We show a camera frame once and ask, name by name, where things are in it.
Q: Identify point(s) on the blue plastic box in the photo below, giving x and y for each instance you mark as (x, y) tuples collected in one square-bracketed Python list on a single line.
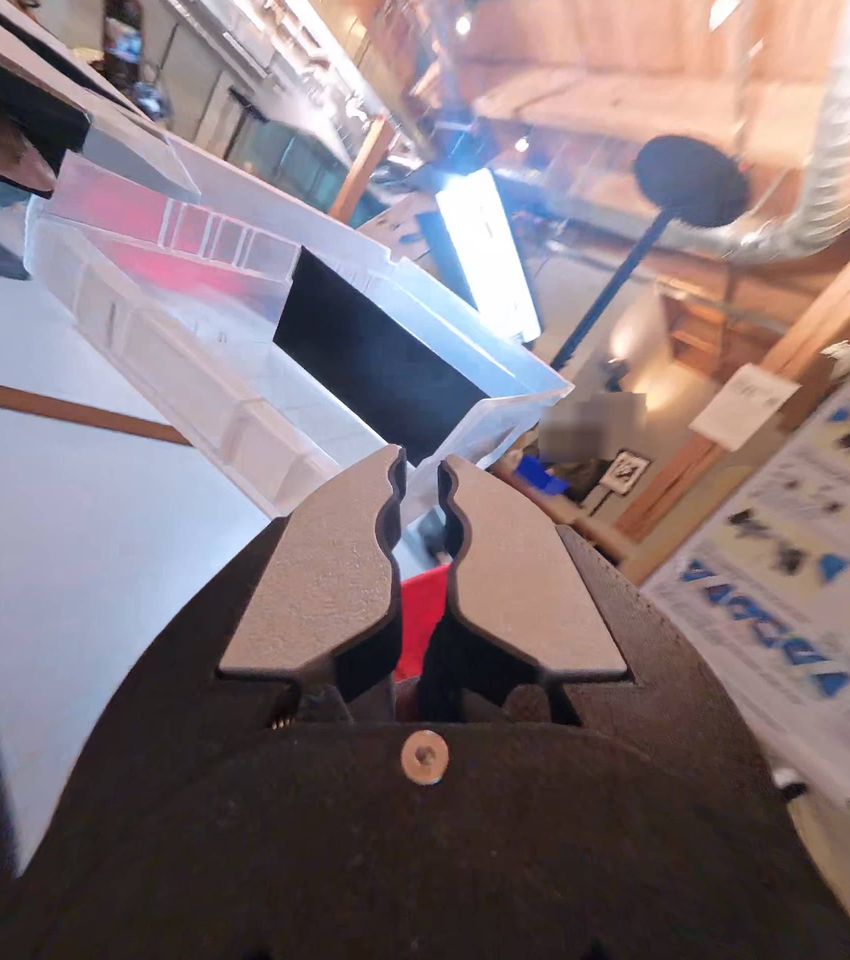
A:
[(541, 474)]

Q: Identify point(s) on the black floor lamp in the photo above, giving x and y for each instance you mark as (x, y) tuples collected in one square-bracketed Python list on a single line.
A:
[(694, 180)]

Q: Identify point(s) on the printed instruction poster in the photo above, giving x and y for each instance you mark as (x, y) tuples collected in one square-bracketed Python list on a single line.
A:
[(792, 600)]

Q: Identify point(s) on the white paper sign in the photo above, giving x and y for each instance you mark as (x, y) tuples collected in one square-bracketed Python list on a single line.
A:
[(743, 405)]

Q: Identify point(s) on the red plastic bin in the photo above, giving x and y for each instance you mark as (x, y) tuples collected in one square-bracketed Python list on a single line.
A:
[(425, 622)]

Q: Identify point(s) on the silver air duct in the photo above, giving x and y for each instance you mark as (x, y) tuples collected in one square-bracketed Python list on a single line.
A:
[(844, 150)]

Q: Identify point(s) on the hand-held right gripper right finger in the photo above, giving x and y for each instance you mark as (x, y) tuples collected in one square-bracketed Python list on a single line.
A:
[(530, 592)]

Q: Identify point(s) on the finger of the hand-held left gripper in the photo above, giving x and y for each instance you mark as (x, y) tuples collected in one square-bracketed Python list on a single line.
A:
[(140, 161)]

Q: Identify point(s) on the black square marker tag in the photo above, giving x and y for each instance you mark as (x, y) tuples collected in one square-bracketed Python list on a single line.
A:
[(625, 472)]

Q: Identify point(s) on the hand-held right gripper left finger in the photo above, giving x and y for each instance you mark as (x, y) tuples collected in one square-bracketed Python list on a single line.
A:
[(320, 585)]

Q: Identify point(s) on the clear plastic bin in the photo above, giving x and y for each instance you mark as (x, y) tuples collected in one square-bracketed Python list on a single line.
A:
[(170, 352)]

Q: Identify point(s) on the studio light panel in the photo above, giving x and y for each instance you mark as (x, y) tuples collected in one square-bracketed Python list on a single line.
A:
[(488, 255)]

